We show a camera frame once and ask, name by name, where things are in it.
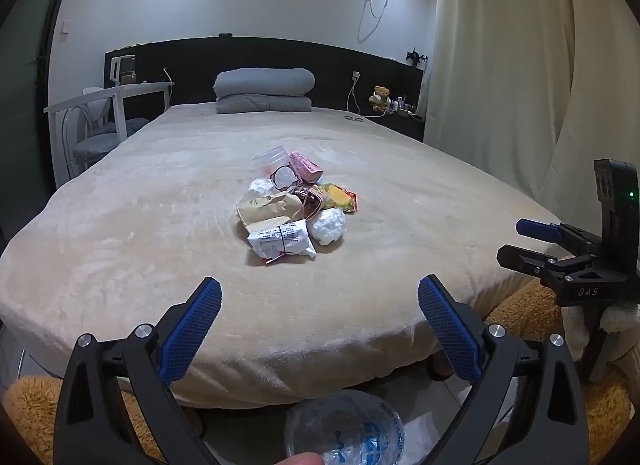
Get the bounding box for dark bed leg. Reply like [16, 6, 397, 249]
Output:
[427, 349, 454, 382]

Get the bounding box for brown teddy bear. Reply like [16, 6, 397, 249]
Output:
[368, 85, 392, 112]

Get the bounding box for white chair with grey cushion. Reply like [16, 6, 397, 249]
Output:
[62, 87, 151, 172]

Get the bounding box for person's right hand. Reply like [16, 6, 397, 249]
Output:
[560, 302, 640, 364]

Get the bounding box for yellow snack packet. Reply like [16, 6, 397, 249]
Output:
[314, 183, 360, 215]

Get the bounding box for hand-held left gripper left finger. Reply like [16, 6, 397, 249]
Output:
[52, 276, 223, 465]

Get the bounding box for white charger cable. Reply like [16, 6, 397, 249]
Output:
[345, 77, 397, 119]

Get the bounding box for cream curtain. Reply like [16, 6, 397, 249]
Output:
[422, 0, 640, 247]

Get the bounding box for beige fleece bed blanket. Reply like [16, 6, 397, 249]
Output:
[0, 104, 567, 409]

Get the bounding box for clear electric kettle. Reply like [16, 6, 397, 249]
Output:
[106, 54, 137, 86]

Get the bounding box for white air conditioner cable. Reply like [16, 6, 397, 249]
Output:
[355, 0, 396, 44]

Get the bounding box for clear plastic cup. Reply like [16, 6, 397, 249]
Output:
[251, 144, 292, 178]

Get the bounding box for pink packet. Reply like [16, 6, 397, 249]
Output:
[289, 149, 324, 185]

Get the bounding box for large white tissue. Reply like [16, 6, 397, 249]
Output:
[305, 207, 348, 247]

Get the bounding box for small white tissue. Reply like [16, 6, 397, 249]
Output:
[244, 177, 275, 204]

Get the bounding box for black headboard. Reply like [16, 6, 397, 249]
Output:
[103, 36, 426, 144]

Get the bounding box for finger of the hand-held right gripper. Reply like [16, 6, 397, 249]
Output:
[515, 218, 604, 259]
[496, 243, 597, 292]

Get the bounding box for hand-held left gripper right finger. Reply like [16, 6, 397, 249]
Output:
[418, 274, 592, 465]

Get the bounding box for dark framed glass door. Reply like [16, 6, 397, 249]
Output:
[0, 0, 69, 247]

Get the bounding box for white printed packet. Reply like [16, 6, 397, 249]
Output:
[246, 218, 319, 266]

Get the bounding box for grey pillow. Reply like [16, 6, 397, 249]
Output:
[215, 95, 314, 114]

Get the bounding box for brown fleece pants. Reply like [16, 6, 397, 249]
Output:
[0, 277, 640, 465]

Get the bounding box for dark brown snack wrapper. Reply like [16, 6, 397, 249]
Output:
[289, 184, 326, 218]

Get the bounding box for clear plastic bag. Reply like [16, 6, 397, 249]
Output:
[283, 388, 405, 465]

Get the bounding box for brown paper bag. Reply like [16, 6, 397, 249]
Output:
[235, 189, 304, 226]

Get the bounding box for folded grey quilt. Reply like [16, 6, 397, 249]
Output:
[212, 67, 317, 99]

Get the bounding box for dark nightstand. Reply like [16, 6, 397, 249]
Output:
[359, 109, 426, 144]

